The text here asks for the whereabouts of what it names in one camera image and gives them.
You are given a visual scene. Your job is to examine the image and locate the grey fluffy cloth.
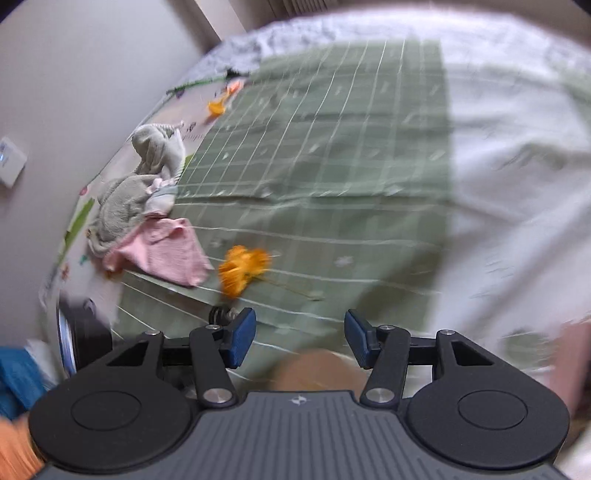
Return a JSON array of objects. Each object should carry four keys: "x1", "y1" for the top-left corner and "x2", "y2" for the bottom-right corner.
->
[{"x1": 87, "y1": 175, "x2": 177, "y2": 256}]

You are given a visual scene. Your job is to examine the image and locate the large orange flower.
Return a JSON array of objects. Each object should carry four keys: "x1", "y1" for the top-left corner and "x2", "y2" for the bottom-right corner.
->
[{"x1": 218, "y1": 246, "x2": 324, "y2": 302}]

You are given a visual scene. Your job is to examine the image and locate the orange cloth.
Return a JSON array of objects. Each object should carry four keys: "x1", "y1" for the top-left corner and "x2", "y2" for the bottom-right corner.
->
[{"x1": 0, "y1": 415, "x2": 44, "y2": 480}]

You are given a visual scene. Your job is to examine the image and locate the blue cloth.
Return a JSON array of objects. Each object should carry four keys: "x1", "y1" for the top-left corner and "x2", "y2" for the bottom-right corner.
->
[{"x1": 0, "y1": 346, "x2": 49, "y2": 420}]

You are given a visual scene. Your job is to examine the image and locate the white wall socket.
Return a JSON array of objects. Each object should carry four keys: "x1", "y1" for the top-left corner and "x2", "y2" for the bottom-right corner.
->
[{"x1": 0, "y1": 137, "x2": 27, "y2": 188}]

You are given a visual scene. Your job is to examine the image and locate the tan blurred object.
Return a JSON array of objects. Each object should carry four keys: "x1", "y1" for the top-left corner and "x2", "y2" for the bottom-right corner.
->
[{"x1": 272, "y1": 349, "x2": 370, "y2": 394}]

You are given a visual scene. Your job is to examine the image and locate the pink and grey cloths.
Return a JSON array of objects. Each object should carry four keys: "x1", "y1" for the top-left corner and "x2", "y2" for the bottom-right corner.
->
[{"x1": 39, "y1": 88, "x2": 247, "y2": 305}]

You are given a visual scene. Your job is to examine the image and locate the pink cloth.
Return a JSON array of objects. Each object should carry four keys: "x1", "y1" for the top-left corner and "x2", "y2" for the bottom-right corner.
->
[{"x1": 102, "y1": 217, "x2": 214, "y2": 287}]

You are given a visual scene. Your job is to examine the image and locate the small orange flower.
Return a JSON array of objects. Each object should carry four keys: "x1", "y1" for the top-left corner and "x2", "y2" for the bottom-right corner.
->
[{"x1": 207, "y1": 78, "x2": 246, "y2": 117}]

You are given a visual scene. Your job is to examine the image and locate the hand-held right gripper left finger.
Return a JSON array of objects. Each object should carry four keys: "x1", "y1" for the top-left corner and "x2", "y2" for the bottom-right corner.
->
[{"x1": 106, "y1": 307, "x2": 257, "y2": 409}]

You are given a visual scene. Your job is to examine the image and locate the pink blurred object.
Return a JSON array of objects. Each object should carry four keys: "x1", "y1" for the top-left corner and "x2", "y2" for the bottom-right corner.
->
[{"x1": 551, "y1": 318, "x2": 591, "y2": 418}]

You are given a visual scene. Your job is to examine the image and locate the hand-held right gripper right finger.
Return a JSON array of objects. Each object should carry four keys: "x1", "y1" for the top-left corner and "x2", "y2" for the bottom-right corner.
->
[{"x1": 344, "y1": 308, "x2": 497, "y2": 409}]

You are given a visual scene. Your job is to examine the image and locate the black round object blue rim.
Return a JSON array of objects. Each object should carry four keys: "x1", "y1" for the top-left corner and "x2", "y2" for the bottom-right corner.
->
[{"x1": 56, "y1": 298, "x2": 115, "y2": 376}]

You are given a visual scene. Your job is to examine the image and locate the grey-green fluffy sock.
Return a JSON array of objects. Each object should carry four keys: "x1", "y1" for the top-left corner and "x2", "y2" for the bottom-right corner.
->
[{"x1": 131, "y1": 122, "x2": 186, "y2": 180}]

